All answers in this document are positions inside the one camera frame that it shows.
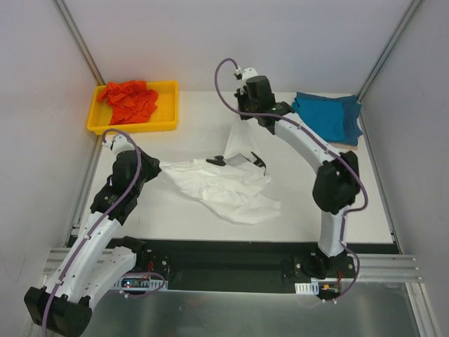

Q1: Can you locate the white t shirt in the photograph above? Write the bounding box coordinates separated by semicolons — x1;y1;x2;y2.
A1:
161;120;281;225

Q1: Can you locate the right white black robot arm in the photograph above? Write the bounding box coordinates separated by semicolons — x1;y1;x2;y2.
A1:
234;67;362;279

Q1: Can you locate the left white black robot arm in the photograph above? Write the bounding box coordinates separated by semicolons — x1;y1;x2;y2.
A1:
24;128;161;336

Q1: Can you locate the folded blue t shirt stack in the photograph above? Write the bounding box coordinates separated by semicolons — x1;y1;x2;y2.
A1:
292;92;363;147

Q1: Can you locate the yellow plastic bin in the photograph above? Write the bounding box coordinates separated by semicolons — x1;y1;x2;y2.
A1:
87;81;179;136

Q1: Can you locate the orange t shirt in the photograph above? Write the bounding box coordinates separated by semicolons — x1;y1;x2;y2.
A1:
97;81;159;126

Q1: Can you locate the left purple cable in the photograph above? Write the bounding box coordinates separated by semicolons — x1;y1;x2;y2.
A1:
41;128;166;337

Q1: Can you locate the purple cable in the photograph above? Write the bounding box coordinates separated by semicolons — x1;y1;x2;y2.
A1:
41;128;166;337
214;58;369;305

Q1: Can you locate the left grey cable duct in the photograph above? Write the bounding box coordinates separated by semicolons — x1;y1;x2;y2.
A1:
111;277;168;291

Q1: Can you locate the grey cable duct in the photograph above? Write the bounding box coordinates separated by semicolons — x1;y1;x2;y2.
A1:
295;282;319;296
111;277;168;291

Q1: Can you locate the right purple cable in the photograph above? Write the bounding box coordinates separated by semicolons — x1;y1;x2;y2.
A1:
214;58;369;305

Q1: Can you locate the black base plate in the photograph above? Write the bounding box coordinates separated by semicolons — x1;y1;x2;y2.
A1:
105;238;403;292

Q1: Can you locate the right aluminium frame post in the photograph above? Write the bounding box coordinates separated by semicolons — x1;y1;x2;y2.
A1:
356;0;424;103

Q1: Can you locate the aluminium frame post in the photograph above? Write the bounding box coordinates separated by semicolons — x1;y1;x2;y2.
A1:
356;0;424;103
51;0;105;86

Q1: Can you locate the left aluminium frame post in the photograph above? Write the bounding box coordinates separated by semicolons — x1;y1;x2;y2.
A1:
51;0;105;86

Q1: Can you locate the right grey cable duct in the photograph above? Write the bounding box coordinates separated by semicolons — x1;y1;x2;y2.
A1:
295;282;319;296

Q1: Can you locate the front aluminium rail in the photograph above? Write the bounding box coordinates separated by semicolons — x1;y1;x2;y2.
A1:
43;247;424;283

